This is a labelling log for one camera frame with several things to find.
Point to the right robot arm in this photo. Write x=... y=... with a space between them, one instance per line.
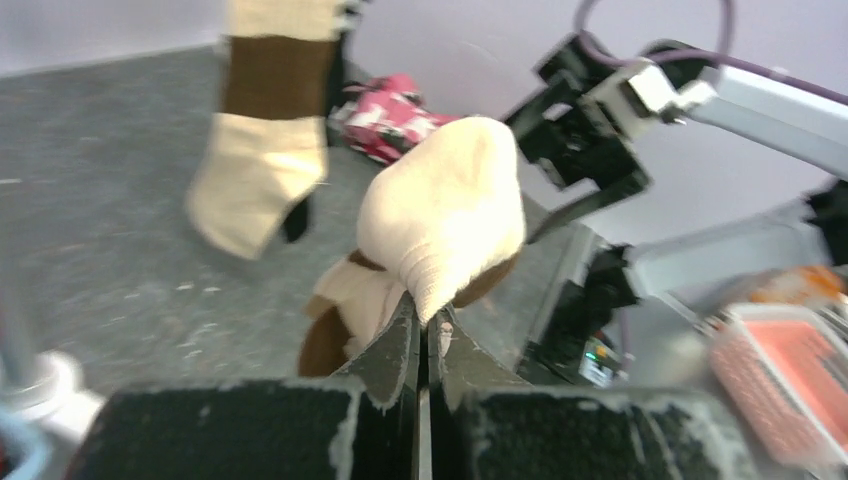
x=704 y=169

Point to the pink camouflage bag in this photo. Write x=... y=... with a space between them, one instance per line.
x=385 y=117

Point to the light blue plastic basket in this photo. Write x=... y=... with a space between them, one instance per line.
x=26 y=452

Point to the silver white drying rack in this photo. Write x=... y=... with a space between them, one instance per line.
x=46 y=389

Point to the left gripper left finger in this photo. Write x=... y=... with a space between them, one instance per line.
x=358 y=423

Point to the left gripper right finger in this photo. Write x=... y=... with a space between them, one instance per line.
x=489 y=423

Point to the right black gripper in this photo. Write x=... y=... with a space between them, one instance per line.
x=573 y=141

